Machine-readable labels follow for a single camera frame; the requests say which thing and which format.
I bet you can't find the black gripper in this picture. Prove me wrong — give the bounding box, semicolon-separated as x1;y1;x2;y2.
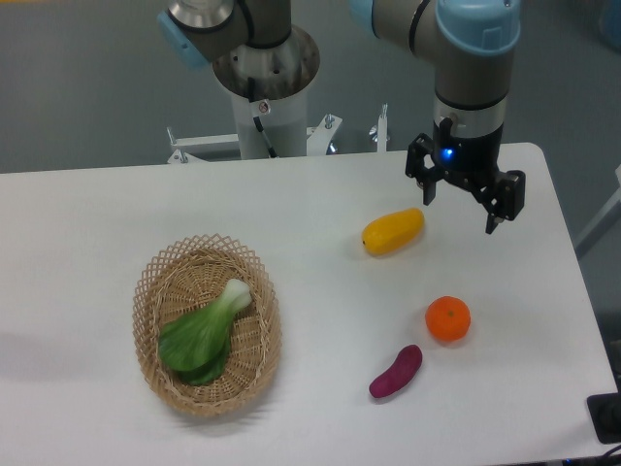
405;124;526;234

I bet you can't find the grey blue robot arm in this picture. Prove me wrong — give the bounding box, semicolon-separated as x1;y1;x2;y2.
157;1;526;231

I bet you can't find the woven wicker basket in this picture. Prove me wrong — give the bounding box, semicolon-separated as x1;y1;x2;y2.
133;234;281;416

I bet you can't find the green bok choy vegetable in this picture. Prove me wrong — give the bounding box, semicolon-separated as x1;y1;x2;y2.
158;279;252;386

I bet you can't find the yellow mango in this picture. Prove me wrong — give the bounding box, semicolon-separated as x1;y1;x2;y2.
361;208;425;256

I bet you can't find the orange tangerine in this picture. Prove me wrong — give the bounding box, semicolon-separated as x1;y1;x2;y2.
425;296;472;343

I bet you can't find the purple sweet potato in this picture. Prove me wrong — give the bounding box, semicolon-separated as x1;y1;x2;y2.
369;345;423;399

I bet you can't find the black device at table edge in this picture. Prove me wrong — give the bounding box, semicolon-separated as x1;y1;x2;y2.
587;392;620;445

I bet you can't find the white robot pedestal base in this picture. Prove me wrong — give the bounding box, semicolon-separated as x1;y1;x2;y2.
165;26;392;164

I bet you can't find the black cable on pedestal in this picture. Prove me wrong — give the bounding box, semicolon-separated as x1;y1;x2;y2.
246;76;280;159

